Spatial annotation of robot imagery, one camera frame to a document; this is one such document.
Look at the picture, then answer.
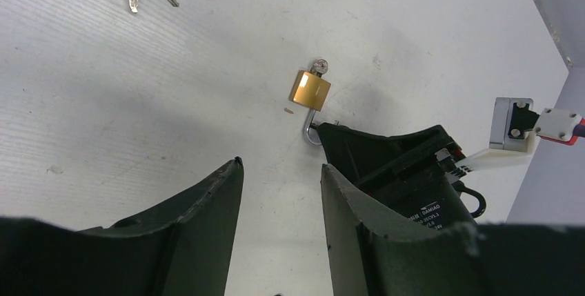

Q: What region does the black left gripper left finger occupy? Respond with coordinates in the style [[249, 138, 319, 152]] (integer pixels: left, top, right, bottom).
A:
[[1, 157, 244, 295]]

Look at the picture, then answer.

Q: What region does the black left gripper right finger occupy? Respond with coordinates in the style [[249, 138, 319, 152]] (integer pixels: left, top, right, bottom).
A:
[[321, 164, 584, 295]]

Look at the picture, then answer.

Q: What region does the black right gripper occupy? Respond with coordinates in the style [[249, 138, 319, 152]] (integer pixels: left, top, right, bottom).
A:
[[316, 123, 466, 203]]

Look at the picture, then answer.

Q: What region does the small brass padlock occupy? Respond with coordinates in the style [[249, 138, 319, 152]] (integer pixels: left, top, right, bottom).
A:
[[288, 59, 331, 146]]

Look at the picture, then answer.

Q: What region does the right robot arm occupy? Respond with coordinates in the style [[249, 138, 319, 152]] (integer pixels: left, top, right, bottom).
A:
[[315, 123, 486, 230]]

